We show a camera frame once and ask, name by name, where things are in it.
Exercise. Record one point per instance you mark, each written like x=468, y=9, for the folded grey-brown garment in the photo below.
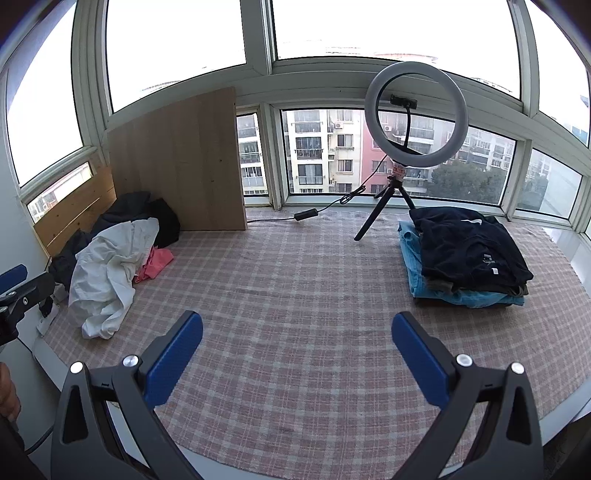
x=443, y=287

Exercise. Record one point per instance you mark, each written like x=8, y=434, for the light wooden board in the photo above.
x=184, y=157

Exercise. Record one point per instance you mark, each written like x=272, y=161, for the pine wood panel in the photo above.
x=74, y=207

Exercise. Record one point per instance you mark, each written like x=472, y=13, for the person's left forearm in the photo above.
x=14, y=452

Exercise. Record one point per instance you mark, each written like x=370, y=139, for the pink plaid blanket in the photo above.
x=286, y=300

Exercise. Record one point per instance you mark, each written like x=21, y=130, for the black tripod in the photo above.
x=377, y=214

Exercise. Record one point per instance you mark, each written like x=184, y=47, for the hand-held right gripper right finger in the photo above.
x=420, y=360

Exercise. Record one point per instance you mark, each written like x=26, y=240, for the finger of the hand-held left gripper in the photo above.
x=30, y=290
x=14, y=278

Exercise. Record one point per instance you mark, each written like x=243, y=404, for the white shirt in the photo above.
x=106, y=272

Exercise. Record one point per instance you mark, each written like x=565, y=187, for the dark grey garment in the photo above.
x=124, y=207

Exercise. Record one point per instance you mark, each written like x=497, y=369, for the folded blue garment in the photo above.
x=415, y=272

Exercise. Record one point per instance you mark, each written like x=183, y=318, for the folded navy garment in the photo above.
x=461, y=249

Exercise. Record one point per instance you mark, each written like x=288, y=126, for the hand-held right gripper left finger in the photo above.
x=178, y=355

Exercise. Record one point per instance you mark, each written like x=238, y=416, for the black phone holder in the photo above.
x=402, y=99

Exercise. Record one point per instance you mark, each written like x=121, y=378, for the black garment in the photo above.
x=166, y=226

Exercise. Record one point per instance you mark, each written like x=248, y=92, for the white power strip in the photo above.
x=46, y=323

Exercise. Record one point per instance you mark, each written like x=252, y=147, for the pink garment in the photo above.
x=157, y=265

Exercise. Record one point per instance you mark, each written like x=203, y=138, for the person's left hand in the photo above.
x=9, y=392

